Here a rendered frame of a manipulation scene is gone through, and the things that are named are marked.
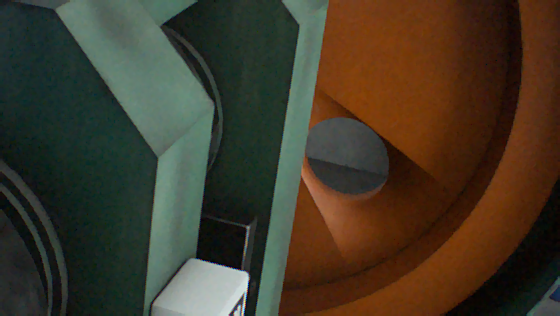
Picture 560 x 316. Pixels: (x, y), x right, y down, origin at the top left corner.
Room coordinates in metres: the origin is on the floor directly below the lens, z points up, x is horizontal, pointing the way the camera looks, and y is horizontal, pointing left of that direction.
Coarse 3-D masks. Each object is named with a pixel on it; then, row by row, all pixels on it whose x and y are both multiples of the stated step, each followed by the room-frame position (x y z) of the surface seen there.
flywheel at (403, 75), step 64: (384, 0) 1.13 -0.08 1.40; (448, 0) 1.12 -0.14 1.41; (512, 0) 1.09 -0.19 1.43; (320, 64) 1.14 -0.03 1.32; (384, 64) 1.13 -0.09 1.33; (448, 64) 1.12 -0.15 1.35; (512, 64) 1.09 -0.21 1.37; (384, 128) 1.13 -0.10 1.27; (448, 128) 1.11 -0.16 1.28; (512, 128) 1.07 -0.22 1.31; (320, 192) 1.15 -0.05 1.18; (384, 192) 1.12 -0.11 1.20; (448, 192) 1.11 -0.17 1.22; (512, 192) 1.06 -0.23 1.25; (320, 256) 1.14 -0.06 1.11; (384, 256) 1.12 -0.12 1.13; (448, 256) 1.07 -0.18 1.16
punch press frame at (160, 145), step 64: (0, 0) 0.61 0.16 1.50; (64, 0) 0.62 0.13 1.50; (128, 0) 0.68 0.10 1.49; (192, 0) 0.84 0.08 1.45; (256, 0) 0.88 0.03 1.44; (320, 0) 0.95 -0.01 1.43; (0, 64) 0.61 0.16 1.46; (64, 64) 0.60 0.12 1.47; (128, 64) 0.63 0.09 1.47; (192, 64) 0.88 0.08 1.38; (256, 64) 0.88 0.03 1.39; (0, 128) 0.61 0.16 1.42; (64, 128) 0.60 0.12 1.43; (128, 128) 0.59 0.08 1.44; (192, 128) 0.64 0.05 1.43; (256, 128) 0.88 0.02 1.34; (0, 192) 0.59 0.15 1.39; (64, 192) 0.60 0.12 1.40; (128, 192) 0.59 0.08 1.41; (192, 192) 0.66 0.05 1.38; (256, 192) 0.88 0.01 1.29; (64, 256) 0.60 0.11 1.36; (128, 256) 0.59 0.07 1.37; (192, 256) 0.67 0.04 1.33; (256, 256) 0.88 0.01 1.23
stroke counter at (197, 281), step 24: (192, 264) 0.66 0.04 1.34; (216, 264) 0.66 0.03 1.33; (168, 288) 0.62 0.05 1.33; (192, 288) 0.63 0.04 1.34; (216, 288) 0.63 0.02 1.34; (240, 288) 0.64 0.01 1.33; (168, 312) 0.60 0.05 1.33; (192, 312) 0.60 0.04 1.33; (216, 312) 0.60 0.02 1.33; (240, 312) 0.65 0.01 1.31
